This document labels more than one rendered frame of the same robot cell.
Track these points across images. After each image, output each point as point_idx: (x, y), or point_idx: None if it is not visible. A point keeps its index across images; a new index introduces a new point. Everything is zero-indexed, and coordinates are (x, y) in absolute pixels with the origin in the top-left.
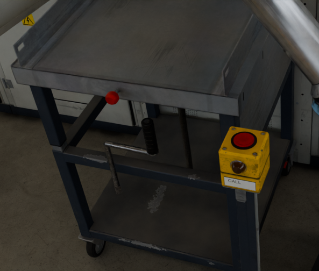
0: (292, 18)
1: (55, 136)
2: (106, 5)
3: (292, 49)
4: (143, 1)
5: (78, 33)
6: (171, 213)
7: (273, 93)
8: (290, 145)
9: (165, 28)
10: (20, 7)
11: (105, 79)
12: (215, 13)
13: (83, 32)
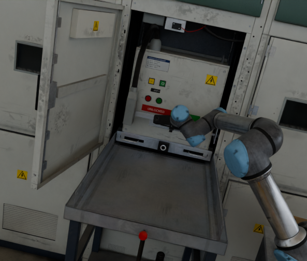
0: (280, 199)
1: (72, 260)
2: (114, 174)
3: (276, 217)
4: (137, 175)
5: (104, 189)
6: None
7: None
8: None
9: (160, 194)
10: (56, 167)
11: (137, 222)
12: (185, 189)
13: (107, 189)
